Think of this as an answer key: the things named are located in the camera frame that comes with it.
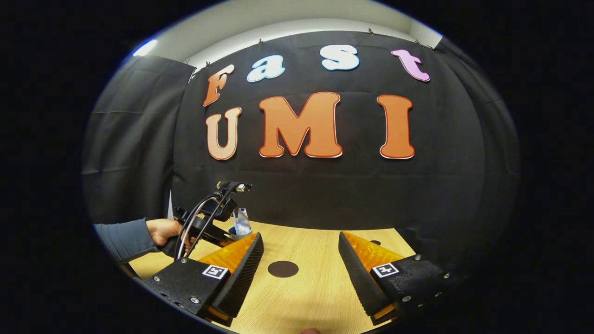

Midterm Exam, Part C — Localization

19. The wooden desktop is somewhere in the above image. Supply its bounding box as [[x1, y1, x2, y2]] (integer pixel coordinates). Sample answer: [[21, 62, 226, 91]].
[[128, 220, 418, 334]]

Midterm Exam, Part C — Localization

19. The light blue cup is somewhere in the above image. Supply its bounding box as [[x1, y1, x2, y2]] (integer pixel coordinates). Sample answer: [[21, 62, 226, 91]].
[[227, 225, 254, 242]]

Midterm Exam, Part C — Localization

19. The black backdrop cloth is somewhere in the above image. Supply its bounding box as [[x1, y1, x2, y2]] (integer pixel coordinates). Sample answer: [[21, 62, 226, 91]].
[[172, 30, 485, 257]]

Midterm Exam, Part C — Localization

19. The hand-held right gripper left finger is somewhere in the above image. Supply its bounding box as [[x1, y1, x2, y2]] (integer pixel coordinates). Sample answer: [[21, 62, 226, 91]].
[[142, 232, 265, 327]]

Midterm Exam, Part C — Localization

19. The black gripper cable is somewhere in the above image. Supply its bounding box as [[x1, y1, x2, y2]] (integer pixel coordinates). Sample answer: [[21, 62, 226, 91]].
[[177, 188, 232, 260]]

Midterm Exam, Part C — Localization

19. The ceiling light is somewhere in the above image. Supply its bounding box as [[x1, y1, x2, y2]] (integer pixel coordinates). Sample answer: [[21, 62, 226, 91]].
[[133, 39, 159, 57]]

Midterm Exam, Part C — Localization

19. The white toothpaste tube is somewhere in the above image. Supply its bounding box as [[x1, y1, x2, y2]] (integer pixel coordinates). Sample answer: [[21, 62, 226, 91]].
[[233, 208, 252, 235]]

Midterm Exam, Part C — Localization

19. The round dark brown coaster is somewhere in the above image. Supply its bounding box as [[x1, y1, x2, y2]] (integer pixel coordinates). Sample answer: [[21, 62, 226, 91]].
[[267, 260, 299, 278]]

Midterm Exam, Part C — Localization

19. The plain black curtain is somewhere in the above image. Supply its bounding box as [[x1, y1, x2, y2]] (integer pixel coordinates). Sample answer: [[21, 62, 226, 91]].
[[434, 37, 521, 275], [82, 56, 196, 226]]

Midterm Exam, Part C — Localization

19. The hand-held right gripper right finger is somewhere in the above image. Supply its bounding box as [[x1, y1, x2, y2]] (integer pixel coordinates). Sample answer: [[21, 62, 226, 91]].
[[337, 231, 458, 326]]

